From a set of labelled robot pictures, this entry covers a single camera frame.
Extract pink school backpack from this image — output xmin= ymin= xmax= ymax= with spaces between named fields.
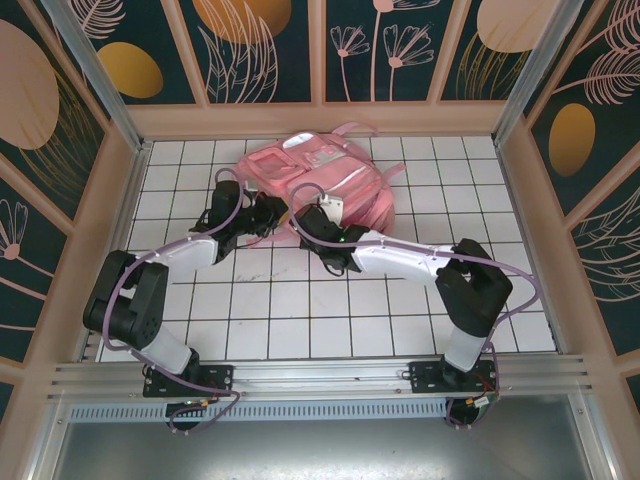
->
xmin=234 ymin=121 xmax=404 ymax=249

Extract grey sheet metal panel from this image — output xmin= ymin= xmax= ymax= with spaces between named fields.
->
xmin=52 ymin=392 xmax=619 ymax=480

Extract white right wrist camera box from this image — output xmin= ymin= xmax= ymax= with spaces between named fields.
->
xmin=318 ymin=195 xmax=346 ymax=217

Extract aluminium side rail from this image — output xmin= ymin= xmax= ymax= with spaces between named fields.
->
xmin=493 ymin=139 xmax=567 ymax=356
xmin=74 ymin=142 xmax=154 ymax=362

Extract long aluminium mounting rail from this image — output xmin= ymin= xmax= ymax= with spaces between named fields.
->
xmin=47 ymin=354 xmax=594 ymax=401

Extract wall panel with orange oval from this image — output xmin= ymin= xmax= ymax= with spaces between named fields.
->
xmin=64 ymin=0 xmax=201 ymax=106

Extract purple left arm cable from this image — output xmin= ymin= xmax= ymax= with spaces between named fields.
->
xmin=102 ymin=167 xmax=252 ymax=437

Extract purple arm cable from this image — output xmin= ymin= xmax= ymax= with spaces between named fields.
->
xmin=102 ymin=167 xmax=252 ymax=437
xmin=288 ymin=180 xmax=545 ymax=431

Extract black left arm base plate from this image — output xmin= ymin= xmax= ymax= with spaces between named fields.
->
xmin=142 ymin=363 xmax=236 ymax=399

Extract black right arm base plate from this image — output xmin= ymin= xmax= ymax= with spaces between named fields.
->
xmin=408 ymin=359 xmax=501 ymax=396

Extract slotted grey cable duct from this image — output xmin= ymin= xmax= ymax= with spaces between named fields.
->
xmin=67 ymin=402 xmax=449 ymax=422

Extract wall panel with pink flowers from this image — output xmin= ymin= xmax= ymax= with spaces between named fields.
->
xmin=324 ymin=0 xmax=436 ymax=104

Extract aluminium corner post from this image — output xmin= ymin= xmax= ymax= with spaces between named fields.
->
xmin=39 ymin=0 xmax=146 ymax=154
xmin=492 ymin=0 xmax=590 ymax=146

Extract wall panel single flower outline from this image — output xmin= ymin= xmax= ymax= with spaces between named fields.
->
xmin=0 ymin=167 xmax=69 ymax=364

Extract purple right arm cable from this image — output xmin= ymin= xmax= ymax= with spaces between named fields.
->
xmin=288 ymin=180 xmax=545 ymax=431

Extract wall panel large peach oval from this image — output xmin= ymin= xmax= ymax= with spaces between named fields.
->
xmin=0 ymin=0 xmax=109 ymax=221

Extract wall panel oval and feather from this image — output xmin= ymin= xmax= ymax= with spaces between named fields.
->
xmin=529 ymin=0 xmax=640 ymax=216

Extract wall panel with peach oval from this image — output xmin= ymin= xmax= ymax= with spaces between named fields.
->
xmin=438 ymin=0 xmax=554 ymax=103

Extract wall panel leaf outlines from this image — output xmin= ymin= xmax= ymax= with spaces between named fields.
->
xmin=569 ymin=192 xmax=640 ymax=357

